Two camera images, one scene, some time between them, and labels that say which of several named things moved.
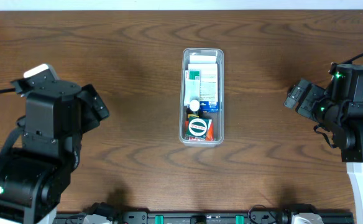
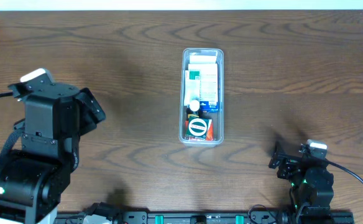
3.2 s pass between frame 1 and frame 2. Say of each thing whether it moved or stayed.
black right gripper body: moved
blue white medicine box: stayed
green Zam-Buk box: stayed
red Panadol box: stayed
